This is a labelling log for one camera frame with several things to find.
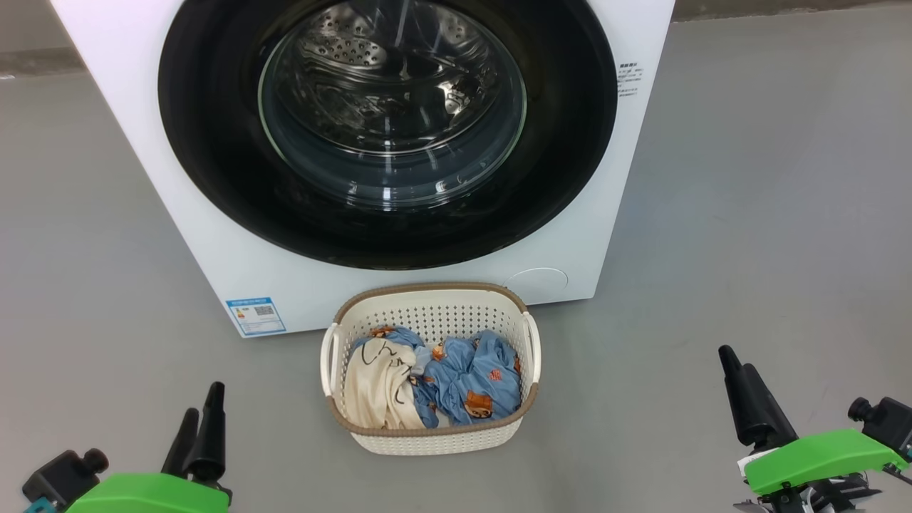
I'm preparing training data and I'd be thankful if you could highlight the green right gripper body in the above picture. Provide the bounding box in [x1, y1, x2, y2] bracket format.
[734, 429, 911, 513]

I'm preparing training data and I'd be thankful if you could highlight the cream garment with black lines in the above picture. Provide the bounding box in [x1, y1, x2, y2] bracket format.
[344, 341, 427, 430]

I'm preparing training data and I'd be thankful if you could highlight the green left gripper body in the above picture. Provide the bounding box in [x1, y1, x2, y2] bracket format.
[66, 473, 232, 513]

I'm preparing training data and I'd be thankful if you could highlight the cream perforated laundry basket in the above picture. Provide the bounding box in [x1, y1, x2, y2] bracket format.
[320, 282, 542, 456]

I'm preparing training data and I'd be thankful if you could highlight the blue bear print garment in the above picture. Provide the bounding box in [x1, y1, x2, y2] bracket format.
[349, 326, 522, 429]

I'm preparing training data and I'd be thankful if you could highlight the black round glass washer door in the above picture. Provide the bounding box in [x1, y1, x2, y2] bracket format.
[158, 0, 618, 270]

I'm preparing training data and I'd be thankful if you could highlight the white front-load washing machine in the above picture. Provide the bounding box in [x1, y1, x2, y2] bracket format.
[50, 0, 676, 338]

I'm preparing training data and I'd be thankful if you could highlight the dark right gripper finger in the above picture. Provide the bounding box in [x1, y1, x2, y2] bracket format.
[718, 345, 760, 448]
[742, 364, 799, 448]

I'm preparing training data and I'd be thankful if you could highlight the blue energy label sticker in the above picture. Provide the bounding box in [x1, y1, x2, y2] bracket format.
[226, 297, 287, 336]

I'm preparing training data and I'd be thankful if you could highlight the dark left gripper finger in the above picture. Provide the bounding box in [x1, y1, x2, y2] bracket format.
[187, 382, 227, 482]
[161, 408, 200, 477]

